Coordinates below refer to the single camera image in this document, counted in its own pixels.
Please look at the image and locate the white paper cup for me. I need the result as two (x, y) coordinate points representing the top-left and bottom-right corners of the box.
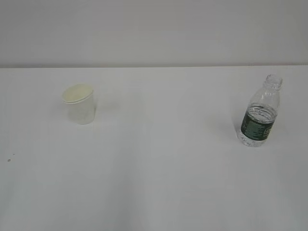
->
(62, 83), (95, 125)

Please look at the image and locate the clear water bottle green label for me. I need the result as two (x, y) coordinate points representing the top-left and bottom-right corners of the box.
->
(237, 75), (282, 147)

